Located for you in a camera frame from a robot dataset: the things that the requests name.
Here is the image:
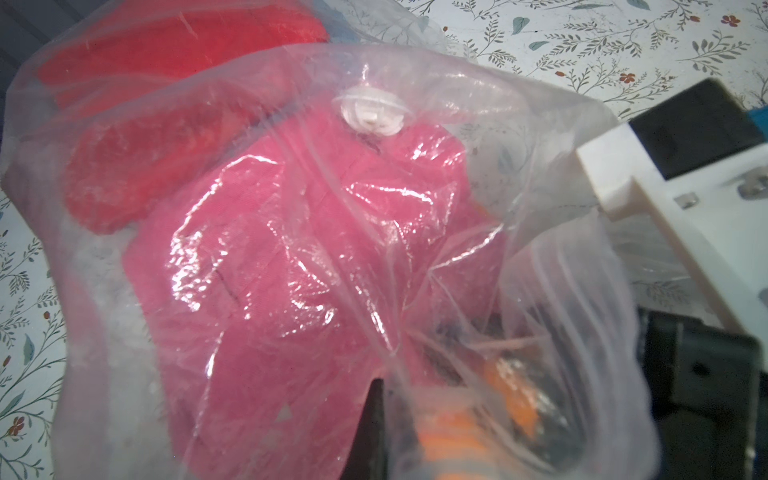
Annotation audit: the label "white vacuum bag valve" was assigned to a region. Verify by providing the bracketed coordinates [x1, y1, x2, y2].
[333, 85, 412, 137]

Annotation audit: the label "pink trousers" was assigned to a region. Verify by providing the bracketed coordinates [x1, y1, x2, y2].
[123, 103, 501, 479]

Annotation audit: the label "red folded garment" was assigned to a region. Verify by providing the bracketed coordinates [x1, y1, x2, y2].
[38, 1, 330, 234]

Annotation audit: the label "orange trousers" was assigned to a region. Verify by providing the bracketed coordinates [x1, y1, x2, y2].
[415, 355, 543, 479]

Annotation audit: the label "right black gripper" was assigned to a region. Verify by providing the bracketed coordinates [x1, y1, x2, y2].
[637, 308, 767, 479]

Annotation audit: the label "clear plastic vacuum bag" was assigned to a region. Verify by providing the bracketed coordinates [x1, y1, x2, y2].
[1, 1, 660, 479]

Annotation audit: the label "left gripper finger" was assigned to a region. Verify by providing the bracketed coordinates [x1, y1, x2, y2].
[339, 378, 388, 480]

